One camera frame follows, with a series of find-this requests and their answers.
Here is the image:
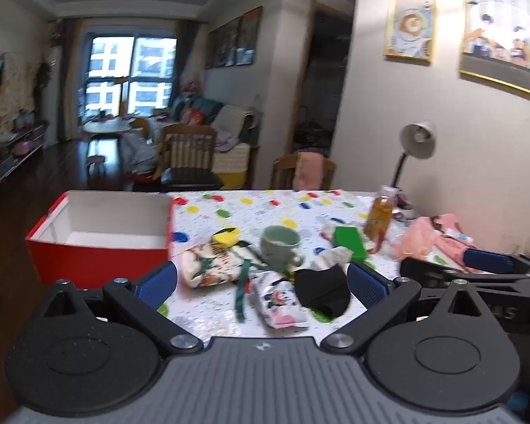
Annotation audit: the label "black face mask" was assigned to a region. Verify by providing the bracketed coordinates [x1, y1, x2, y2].
[294, 264, 351, 319]

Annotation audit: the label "white cloth rag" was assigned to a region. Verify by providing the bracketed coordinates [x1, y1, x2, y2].
[310, 246, 352, 273]

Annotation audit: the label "pink mesh bath pouf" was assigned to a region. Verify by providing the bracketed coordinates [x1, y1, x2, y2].
[390, 216, 441, 261]

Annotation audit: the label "floral fabric pouch green ribbon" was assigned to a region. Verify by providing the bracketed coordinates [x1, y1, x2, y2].
[178, 240, 292, 323]

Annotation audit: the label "green sponge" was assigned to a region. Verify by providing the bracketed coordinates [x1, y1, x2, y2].
[333, 226, 366, 262]

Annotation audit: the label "yellow sponge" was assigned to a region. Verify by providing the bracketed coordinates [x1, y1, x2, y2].
[210, 228, 240, 250]

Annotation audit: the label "cartoon print sock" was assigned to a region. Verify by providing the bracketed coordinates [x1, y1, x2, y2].
[250, 271, 308, 330]

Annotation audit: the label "pink printed cloth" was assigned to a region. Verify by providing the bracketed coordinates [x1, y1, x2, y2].
[431, 213, 478, 274]

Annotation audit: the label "white toothpaste tube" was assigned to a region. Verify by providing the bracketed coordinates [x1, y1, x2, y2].
[443, 227, 474, 246]

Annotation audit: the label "orange tea bottle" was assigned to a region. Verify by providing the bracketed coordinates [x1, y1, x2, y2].
[364, 186, 397, 242]

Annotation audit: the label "red cardboard box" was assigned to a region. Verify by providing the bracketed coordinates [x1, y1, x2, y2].
[25, 190, 173, 289]

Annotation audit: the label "polka dot tablecloth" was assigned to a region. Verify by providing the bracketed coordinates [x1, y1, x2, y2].
[155, 188, 491, 347]

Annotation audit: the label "pale green ceramic cup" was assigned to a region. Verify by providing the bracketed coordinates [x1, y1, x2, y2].
[260, 225, 305, 269]

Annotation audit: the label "wooden chair black seat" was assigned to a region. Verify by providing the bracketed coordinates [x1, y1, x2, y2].
[160, 124, 223, 193]

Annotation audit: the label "grey gooseneck desk lamp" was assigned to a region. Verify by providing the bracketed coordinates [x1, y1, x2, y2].
[391, 120, 436, 223]

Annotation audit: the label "small wooden stool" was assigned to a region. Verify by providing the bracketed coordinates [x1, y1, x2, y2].
[86, 154, 106, 176]

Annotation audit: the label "pink towel on chair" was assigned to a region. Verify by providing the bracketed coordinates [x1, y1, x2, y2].
[293, 152, 324, 190]

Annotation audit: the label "grey laundry bundle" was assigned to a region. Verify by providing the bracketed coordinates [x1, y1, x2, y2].
[120, 132, 158, 174]

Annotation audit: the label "wooden chair at table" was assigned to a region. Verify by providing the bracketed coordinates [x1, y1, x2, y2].
[270, 153, 337, 189]

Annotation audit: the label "round white coffee table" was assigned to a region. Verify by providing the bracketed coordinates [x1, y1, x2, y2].
[82, 119, 132, 143]

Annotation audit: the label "sofa with cream throw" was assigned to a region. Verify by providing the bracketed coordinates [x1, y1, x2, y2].
[148, 95, 262, 189]

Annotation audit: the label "low tv console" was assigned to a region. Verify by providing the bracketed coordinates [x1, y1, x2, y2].
[0, 123, 46, 182]

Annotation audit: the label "large gold framed picture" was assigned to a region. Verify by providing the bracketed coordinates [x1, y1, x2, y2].
[459, 0, 530, 96]

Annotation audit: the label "balcony window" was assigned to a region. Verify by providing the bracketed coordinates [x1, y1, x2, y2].
[78, 34, 177, 123]

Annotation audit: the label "small gold framed picture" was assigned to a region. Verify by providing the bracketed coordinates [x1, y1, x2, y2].
[384, 0, 436, 65]

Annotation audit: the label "floral dress on stand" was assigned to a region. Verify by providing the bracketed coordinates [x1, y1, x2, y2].
[0, 52, 35, 133]

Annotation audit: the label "dark framed wall pictures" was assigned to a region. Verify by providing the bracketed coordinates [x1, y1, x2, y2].
[205, 6, 263, 70]

